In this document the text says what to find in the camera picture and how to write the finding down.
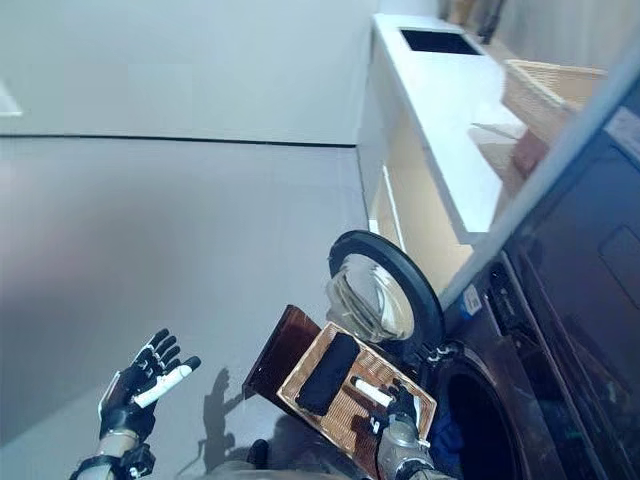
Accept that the large black rolled garment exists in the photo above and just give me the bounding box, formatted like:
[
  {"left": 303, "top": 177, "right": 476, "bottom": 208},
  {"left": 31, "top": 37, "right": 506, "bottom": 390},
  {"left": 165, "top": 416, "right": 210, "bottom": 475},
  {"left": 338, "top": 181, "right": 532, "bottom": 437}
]
[{"left": 294, "top": 332, "right": 361, "bottom": 417}]

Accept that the dark rectangular sink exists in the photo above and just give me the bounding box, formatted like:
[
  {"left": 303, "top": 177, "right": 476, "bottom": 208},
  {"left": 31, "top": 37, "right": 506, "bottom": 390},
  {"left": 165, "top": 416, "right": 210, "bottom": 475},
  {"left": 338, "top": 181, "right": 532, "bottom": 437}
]
[{"left": 399, "top": 28, "right": 485, "bottom": 56}]

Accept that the blue barcode sticker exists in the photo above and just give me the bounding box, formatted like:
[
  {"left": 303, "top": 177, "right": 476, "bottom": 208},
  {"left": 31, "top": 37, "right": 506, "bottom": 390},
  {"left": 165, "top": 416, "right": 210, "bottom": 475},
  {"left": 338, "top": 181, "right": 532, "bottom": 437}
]
[{"left": 459, "top": 286, "right": 485, "bottom": 320}]

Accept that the round glass washer door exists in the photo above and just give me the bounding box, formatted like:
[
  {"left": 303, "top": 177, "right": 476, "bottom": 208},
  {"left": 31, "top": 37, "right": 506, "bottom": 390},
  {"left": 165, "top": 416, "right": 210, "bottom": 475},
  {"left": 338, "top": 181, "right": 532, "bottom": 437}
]
[{"left": 325, "top": 229, "right": 447, "bottom": 352}]

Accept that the blue garment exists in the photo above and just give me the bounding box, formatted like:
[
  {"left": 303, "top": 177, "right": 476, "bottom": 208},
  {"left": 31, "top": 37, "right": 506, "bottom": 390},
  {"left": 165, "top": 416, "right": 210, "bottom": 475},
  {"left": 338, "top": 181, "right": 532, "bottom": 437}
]
[{"left": 430, "top": 408, "right": 464, "bottom": 454}]

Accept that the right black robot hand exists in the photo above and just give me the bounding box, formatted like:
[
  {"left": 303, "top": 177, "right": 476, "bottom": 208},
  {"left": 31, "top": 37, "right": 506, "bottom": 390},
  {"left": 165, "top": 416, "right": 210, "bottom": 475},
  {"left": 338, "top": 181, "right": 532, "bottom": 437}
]
[{"left": 353, "top": 377, "right": 426, "bottom": 432}]

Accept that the dark stacked dryer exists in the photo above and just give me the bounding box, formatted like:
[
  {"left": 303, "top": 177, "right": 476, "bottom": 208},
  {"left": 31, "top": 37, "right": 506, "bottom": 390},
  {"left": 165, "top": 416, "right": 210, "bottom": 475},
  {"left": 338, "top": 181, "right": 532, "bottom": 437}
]
[{"left": 499, "top": 89, "right": 640, "bottom": 480}]

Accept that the light wicker basket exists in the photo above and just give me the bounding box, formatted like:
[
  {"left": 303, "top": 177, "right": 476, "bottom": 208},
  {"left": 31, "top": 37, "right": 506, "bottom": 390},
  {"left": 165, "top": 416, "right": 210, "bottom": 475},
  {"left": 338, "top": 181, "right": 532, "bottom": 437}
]
[{"left": 501, "top": 58, "right": 610, "bottom": 132}]

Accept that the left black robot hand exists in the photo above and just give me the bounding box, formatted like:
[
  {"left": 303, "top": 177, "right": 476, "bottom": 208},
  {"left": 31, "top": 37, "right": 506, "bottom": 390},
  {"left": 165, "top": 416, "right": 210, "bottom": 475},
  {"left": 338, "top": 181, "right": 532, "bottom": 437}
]
[{"left": 98, "top": 328, "right": 203, "bottom": 442}]

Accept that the white shelf board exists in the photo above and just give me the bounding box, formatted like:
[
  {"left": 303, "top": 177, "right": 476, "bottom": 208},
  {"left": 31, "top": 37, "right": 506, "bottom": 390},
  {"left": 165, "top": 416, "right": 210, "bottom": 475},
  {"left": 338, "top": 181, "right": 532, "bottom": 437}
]
[{"left": 372, "top": 13, "right": 527, "bottom": 247}]

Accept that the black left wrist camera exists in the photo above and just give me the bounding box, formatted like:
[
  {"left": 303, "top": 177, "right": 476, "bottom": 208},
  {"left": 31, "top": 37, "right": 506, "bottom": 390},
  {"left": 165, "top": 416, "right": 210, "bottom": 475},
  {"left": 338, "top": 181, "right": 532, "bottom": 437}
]
[{"left": 119, "top": 443, "right": 157, "bottom": 480}]

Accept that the rectangular wicker basket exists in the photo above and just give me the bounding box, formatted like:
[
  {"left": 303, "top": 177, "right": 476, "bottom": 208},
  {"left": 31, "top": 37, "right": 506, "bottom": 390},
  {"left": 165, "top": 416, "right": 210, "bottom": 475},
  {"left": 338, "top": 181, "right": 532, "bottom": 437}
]
[{"left": 276, "top": 321, "right": 438, "bottom": 464}]

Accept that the white built-in cabinet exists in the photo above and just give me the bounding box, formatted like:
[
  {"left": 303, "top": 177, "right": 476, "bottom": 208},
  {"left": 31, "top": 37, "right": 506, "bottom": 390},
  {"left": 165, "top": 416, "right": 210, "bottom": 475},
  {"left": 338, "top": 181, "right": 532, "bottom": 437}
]
[{"left": 357, "top": 13, "right": 640, "bottom": 304}]

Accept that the silver curved faucet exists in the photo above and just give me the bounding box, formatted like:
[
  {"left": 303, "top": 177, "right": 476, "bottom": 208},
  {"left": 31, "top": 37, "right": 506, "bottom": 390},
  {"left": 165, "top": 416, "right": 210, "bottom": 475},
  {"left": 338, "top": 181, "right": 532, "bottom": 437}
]
[{"left": 476, "top": 0, "right": 505, "bottom": 45}]

